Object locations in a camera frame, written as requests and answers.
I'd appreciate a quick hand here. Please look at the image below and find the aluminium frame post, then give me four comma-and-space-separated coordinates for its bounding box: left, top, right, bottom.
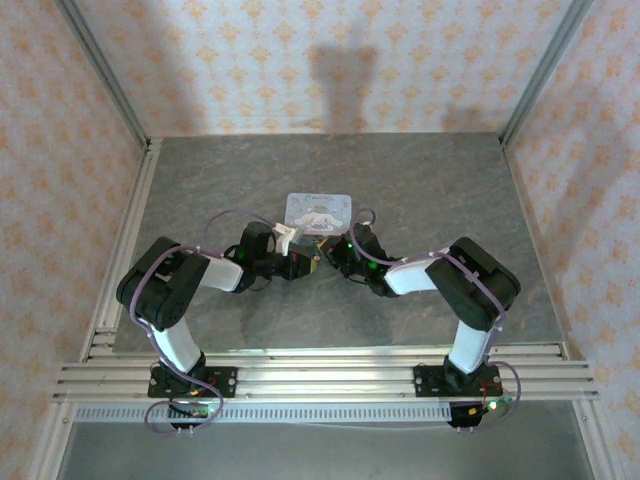
499, 0, 595, 147
54, 0, 152, 147

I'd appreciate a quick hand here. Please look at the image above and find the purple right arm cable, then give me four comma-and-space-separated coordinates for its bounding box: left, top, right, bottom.
352, 207, 524, 432

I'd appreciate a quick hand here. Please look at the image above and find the aluminium front rail beam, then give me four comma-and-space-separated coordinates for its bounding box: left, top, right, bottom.
52, 344, 601, 402

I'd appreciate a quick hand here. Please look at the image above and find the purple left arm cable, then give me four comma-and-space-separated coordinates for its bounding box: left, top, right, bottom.
129, 208, 281, 437

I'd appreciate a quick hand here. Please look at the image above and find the slotted grey cable duct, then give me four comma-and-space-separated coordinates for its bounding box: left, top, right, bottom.
74, 403, 454, 425

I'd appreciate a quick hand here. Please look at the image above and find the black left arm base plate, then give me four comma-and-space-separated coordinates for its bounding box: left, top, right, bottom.
147, 367, 239, 399

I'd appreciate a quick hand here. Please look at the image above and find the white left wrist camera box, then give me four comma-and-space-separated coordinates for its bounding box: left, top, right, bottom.
272, 223, 307, 257

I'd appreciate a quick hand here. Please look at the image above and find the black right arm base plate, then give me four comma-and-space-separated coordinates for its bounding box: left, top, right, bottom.
413, 363, 504, 400

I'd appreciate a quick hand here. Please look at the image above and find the small circuit board green LED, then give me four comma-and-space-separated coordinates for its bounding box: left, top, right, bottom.
169, 399, 222, 422
468, 393, 515, 417

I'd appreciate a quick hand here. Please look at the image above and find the aluminium side rail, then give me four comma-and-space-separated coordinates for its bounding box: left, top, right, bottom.
79, 139, 164, 362
499, 139, 574, 346

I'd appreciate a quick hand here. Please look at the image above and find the cartoon print tin box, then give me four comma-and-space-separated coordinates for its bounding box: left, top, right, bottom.
284, 192, 354, 236

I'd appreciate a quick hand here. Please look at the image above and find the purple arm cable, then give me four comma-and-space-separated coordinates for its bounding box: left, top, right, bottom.
352, 207, 524, 432
129, 208, 281, 437

